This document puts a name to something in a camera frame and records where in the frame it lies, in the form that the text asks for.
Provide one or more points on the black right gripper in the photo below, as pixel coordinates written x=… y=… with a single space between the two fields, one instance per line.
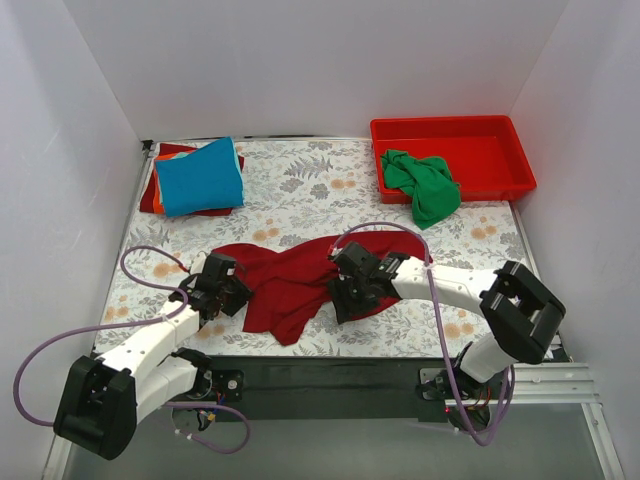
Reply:
x=347 y=297

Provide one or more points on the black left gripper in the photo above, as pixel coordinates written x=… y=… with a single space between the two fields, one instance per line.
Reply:
x=232 y=295

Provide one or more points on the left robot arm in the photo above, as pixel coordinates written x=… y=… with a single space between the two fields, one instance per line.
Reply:
x=106 y=397

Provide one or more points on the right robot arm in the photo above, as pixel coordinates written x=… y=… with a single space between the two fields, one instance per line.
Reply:
x=522 y=313

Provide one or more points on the floral patterned table mat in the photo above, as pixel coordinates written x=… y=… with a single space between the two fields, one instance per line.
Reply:
x=294 y=191

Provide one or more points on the orange folded t-shirt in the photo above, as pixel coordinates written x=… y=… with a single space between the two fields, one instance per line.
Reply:
x=156 y=199

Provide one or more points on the blue folded t-shirt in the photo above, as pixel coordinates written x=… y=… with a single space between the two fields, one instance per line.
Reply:
x=207 y=178

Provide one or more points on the green t-shirt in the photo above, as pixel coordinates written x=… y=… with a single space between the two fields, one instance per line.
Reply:
x=428 y=182

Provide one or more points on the red plastic bin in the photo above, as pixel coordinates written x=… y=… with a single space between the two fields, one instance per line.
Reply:
x=483 y=153

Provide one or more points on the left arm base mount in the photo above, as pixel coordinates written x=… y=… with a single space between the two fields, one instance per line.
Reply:
x=213 y=385

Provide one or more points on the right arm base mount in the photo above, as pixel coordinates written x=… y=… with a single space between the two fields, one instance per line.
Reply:
x=434 y=384

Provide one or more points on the aluminium frame rail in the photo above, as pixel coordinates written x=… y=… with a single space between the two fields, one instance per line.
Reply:
x=554 y=383

